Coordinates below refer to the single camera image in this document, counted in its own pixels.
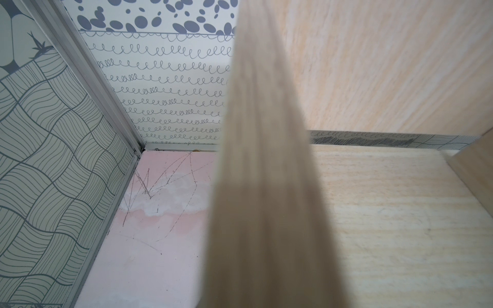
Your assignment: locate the light wooden bookshelf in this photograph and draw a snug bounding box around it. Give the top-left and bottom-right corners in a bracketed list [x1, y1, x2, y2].
[198, 1, 492, 307]

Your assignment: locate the pink floral table mat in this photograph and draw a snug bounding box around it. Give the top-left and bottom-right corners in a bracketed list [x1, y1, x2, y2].
[76, 151, 216, 307]

